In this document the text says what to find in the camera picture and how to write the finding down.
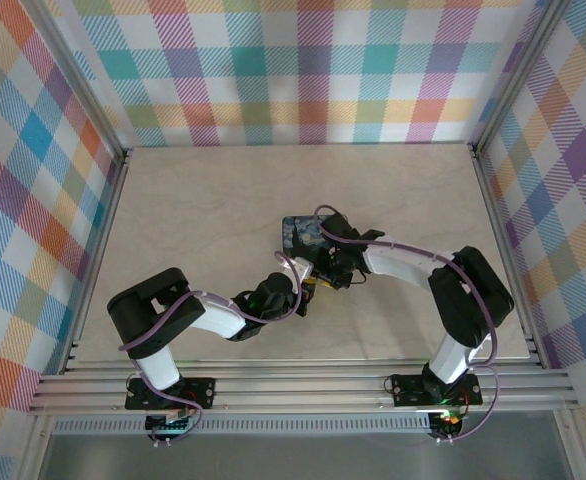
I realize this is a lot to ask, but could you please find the starry night painted tin box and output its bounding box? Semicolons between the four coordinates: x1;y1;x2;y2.
280;214;339;266

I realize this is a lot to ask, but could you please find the left green circuit board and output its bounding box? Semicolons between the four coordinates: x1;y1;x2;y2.
144;412;197;434

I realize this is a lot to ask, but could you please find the right circuit board with lights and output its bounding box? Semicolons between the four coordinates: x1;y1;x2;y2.
429;409;467;432

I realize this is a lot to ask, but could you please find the aluminium front frame rail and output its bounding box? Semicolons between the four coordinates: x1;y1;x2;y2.
26;358;580;417

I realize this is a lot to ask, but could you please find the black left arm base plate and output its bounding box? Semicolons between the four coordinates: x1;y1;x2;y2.
124;375;217;413

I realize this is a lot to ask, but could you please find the grey slotted cable duct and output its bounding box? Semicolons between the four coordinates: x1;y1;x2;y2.
52;418;432;436

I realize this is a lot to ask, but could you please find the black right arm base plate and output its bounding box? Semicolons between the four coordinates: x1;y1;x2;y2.
391;372;484;408

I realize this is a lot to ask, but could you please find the aluminium right side rail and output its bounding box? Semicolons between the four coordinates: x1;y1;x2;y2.
467;143;550;372

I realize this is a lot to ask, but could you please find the aluminium left side rail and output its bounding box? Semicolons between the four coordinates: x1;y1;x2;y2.
37;148;135;381

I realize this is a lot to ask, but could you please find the aluminium right corner post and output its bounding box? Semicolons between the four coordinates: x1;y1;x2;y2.
466;0;575;154

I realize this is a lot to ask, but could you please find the aluminium corner post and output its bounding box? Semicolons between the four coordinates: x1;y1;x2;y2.
466;0;575;154
22;0;135;166

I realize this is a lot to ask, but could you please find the aluminium left corner post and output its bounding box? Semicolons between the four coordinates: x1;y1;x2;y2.
22;0;135;166

